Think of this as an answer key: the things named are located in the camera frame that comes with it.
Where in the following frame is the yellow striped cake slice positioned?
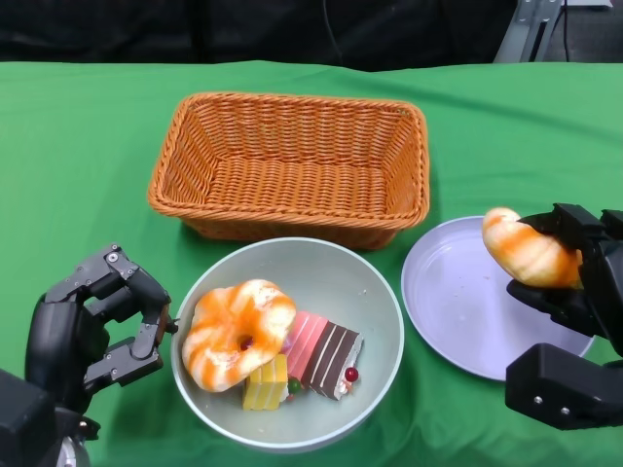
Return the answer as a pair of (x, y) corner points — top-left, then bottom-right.
(241, 353), (289, 413)

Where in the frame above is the ring-shaped orange striped bread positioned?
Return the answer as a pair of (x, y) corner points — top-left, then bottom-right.
(181, 278), (297, 393)

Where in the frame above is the black backdrop cloth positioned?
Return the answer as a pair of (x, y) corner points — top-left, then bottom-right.
(0, 0), (517, 74)

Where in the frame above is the brown striped cake slice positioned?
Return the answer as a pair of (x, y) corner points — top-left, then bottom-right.
(301, 320), (365, 403)

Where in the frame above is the orange wicker basket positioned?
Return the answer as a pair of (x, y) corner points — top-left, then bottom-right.
(147, 91), (430, 250)

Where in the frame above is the pink striped cake slice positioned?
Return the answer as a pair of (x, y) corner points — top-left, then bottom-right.
(284, 310), (335, 380)

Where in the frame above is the white round plate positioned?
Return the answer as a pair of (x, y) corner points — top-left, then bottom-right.
(400, 216), (598, 383)

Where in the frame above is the round orange striped bun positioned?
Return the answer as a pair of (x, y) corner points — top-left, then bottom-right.
(481, 207), (584, 292)

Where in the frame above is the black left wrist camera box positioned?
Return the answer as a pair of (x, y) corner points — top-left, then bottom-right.
(0, 368), (59, 467)

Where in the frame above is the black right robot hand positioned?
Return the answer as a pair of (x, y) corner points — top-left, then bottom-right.
(505, 202), (623, 341)

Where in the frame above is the grey metal stand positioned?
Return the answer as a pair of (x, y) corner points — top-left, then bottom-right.
(494, 0), (570, 64)

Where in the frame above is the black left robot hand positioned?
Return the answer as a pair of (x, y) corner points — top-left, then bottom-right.
(24, 242), (179, 414)

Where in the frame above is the pale grey-green bowl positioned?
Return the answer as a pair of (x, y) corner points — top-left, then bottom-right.
(169, 236), (405, 453)

